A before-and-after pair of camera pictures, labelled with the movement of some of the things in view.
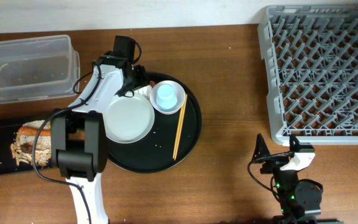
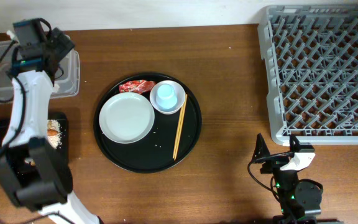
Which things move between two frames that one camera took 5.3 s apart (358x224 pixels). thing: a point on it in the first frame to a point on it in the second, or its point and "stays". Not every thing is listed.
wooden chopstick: [183, 107] stays
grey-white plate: [128, 120] stays
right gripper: [276, 163] stays
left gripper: [143, 80] to [63, 44]
